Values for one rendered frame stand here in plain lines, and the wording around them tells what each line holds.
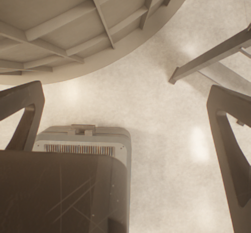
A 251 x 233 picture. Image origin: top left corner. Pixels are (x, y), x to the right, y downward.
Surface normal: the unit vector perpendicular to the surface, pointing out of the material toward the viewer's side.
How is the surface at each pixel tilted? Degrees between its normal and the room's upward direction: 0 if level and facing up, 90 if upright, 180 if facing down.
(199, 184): 0
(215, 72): 0
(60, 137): 45
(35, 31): 0
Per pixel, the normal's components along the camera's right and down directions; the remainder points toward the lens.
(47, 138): 0.01, -0.61
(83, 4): 0.00, 0.13
